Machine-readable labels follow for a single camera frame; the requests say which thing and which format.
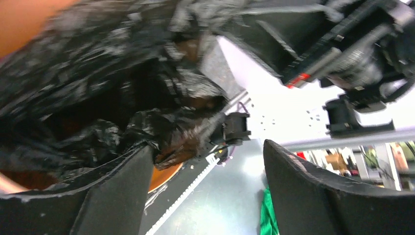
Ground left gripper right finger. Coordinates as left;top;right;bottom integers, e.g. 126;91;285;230
263;140;415;235

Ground orange trash bin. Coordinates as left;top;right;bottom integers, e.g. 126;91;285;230
0;0;181;194

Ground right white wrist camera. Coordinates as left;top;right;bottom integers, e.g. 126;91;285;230
323;96;395;139

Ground black trash bag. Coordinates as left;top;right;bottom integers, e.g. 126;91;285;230
0;0;325;192

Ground green cloth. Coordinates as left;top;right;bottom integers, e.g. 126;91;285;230
260;188;279;235

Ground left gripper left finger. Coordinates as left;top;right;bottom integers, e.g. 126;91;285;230
0;146;153;235

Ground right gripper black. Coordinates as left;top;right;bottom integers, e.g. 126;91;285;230
224;0;415;107

